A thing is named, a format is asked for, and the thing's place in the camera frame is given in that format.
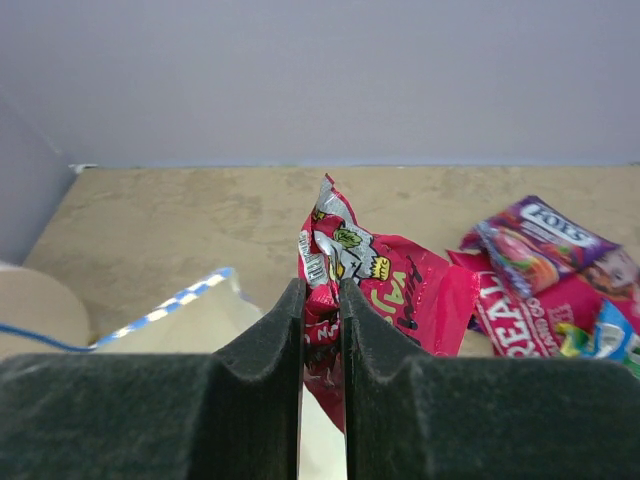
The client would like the purple candy packet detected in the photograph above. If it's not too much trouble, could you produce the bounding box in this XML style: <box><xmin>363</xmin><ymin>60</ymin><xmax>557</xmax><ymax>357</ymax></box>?
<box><xmin>459</xmin><ymin>195</ymin><xmax>619</xmax><ymax>300</ymax></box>
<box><xmin>467</xmin><ymin>315</ymin><xmax>484</xmax><ymax>334</ymax></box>

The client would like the small blue snack packet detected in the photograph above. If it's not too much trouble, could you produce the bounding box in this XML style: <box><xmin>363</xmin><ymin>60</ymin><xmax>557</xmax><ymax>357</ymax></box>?
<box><xmin>556</xmin><ymin>300</ymin><xmax>639</xmax><ymax>373</ymax></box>

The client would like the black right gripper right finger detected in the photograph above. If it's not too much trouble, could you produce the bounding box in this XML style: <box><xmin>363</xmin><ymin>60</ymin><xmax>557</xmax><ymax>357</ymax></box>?
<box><xmin>340</xmin><ymin>279</ymin><xmax>639</xmax><ymax>479</ymax></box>

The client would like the blue checkered paper bag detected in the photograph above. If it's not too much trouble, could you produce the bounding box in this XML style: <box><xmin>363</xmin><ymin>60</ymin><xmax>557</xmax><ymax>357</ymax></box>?
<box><xmin>0</xmin><ymin>266</ymin><xmax>346</xmax><ymax>480</ymax></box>

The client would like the white round container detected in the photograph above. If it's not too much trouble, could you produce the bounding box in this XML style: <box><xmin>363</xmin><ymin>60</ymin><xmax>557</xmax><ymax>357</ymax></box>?
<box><xmin>1</xmin><ymin>262</ymin><xmax>90</xmax><ymax>358</ymax></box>

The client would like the small red candy packet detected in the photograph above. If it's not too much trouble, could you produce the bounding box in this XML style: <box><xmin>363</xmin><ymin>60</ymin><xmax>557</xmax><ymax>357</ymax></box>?
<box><xmin>298</xmin><ymin>176</ymin><xmax>479</xmax><ymax>429</ymax></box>

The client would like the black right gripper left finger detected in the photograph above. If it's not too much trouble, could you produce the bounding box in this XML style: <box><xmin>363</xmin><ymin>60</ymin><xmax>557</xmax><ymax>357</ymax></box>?
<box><xmin>1</xmin><ymin>280</ymin><xmax>306</xmax><ymax>479</ymax></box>

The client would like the pink snack packet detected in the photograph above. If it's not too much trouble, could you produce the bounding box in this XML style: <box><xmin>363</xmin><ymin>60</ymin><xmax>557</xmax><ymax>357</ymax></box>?
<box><xmin>448</xmin><ymin>248</ymin><xmax>639</xmax><ymax>357</ymax></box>

